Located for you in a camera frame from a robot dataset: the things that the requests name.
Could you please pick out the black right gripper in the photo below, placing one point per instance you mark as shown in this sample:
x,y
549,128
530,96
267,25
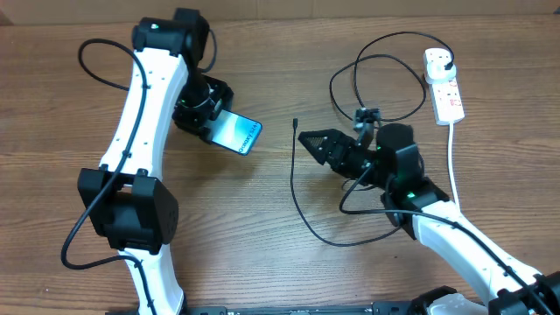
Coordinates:
x,y
334,140

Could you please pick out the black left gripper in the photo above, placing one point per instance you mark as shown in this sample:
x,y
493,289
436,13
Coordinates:
x,y
198,122

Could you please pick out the blue Galaxy smartphone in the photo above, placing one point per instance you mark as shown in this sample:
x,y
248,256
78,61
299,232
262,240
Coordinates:
x,y
235,132

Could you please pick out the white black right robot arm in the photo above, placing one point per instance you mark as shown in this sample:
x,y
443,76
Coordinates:
x,y
388,158

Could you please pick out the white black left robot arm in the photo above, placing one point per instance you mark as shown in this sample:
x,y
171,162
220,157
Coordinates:
x,y
125,197

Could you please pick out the white charger plug adapter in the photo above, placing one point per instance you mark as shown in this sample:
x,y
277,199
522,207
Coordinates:
x,y
435,60

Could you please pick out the white power strip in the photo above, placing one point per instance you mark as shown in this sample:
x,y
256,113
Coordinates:
x,y
446,102

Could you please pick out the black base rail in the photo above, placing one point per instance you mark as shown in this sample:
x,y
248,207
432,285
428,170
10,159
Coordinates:
x,y
376,308

